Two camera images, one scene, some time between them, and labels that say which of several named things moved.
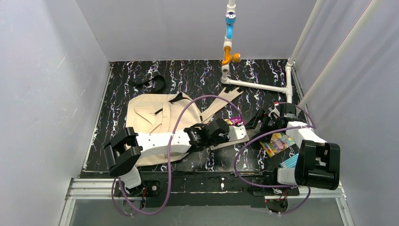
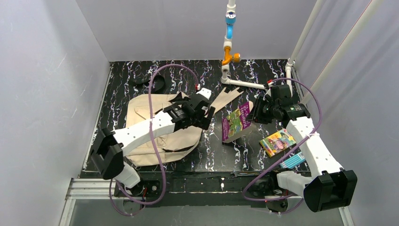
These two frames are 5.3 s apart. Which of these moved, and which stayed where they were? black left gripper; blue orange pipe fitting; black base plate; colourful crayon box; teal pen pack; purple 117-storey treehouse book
Moved: black left gripper; purple 117-storey treehouse book
Stayed: colourful crayon box; blue orange pipe fitting; black base plate; teal pen pack
